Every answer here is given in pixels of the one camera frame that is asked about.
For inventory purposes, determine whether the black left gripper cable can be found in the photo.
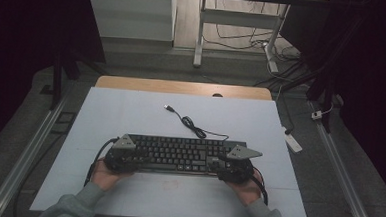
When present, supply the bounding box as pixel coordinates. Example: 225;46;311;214
84;136;119;189

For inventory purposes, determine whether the person's left hand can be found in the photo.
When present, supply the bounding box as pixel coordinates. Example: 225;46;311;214
91;157;134;192

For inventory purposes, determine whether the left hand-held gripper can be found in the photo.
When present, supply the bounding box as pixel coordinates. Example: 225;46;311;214
103;132;140;174

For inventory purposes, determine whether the white power strip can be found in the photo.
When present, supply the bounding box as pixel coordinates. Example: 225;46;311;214
280;126;304;154

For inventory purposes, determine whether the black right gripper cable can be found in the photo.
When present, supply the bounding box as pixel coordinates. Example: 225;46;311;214
247;166;271;207

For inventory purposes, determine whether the white cabinet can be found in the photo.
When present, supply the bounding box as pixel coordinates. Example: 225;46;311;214
84;0;178;42

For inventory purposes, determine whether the black keyboard cable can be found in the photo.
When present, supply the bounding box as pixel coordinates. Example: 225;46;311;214
161;104;231;142

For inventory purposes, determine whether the person's right hand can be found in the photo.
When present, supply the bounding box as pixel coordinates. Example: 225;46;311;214
225;172;262;207

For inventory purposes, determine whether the white table mat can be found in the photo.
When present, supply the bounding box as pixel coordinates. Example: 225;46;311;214
29;83;316;217

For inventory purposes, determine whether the black floor plate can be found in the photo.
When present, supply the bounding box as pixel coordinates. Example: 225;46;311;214
53;110;79;136

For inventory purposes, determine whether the bundle of floor cables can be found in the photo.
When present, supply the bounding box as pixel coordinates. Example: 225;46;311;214
200;0;308;92

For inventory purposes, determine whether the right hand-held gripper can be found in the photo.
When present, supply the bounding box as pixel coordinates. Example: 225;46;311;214
216;143;263;185

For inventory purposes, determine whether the black metal stand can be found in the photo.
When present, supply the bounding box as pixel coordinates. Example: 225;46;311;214
49;44;108;113
273;59;338;134

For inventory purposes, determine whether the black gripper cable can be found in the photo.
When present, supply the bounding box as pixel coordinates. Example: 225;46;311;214
247;166;271;207
84;136;119;189

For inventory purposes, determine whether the white desk frame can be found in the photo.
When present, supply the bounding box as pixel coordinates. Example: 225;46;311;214
192;0;292;74

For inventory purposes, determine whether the aluminium floor rail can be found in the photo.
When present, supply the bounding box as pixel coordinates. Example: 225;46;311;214
303;101;384;217
0;77;73;217

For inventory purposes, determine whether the black keyboard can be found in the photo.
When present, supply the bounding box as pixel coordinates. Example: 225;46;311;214
121;133;248;179

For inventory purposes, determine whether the dark curtain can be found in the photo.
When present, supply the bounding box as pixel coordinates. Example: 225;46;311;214
0;0;110;165
270;0;386;207

